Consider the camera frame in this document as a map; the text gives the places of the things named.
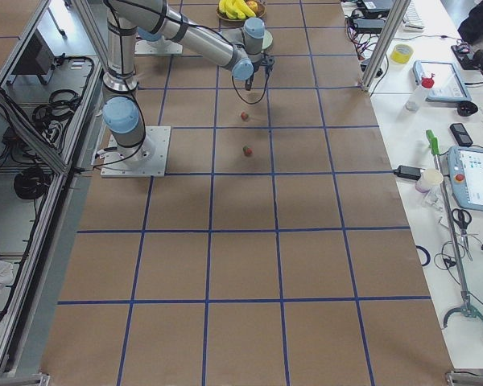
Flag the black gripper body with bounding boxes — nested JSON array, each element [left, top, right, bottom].
[[250, 52, 275, 74]]

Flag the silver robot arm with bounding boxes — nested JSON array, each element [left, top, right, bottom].
[[102, 1, 154, 167], [105, 1, 275, 90]]

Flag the pale green plate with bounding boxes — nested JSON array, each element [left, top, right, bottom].
[[262, 31, 273, 51]]

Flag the red yellow apple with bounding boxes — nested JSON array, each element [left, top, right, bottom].
[[246, 0, 258, 13]]

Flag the yellow banana bunch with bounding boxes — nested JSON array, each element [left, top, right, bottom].
[[218, 0, 258, 20]]

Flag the woven wicker basket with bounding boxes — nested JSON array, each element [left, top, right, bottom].
[[216, 2, 268, 22]]

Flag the yellow tape roll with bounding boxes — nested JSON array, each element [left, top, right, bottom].
[[390, 43, 414, 64]]

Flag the clear bottle red cap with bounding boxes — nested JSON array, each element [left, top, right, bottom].
[[404, 74, 435, 112]]

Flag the black power adapter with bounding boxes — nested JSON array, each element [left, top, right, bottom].
[[393, 165, 423, 181]]

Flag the teach pendant upper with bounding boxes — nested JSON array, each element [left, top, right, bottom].
[[412, 60, 472, 103]]

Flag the teach pendant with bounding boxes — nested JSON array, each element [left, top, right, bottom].
[[447, 146, 483, 211], [412, 60, 472, 103]]

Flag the white paper cup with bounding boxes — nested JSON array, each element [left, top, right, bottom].
[[415, 169, 444, 193]]

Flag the teach pendant lower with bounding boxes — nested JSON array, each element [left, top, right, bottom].
[[447, 146, 483, 211]]

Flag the long reach grabber tool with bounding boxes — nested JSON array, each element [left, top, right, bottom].
[[425, 129, 483, 351]]

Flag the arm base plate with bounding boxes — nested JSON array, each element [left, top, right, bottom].
[[101, 126, 171, 178], [135, 38, 183, 56]]

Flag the aluminium frame post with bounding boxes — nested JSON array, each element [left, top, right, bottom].
[[361, 0, 411, 91]]

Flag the black handled scissors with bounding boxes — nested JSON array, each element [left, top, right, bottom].
[[451, 208, 473, 261]]

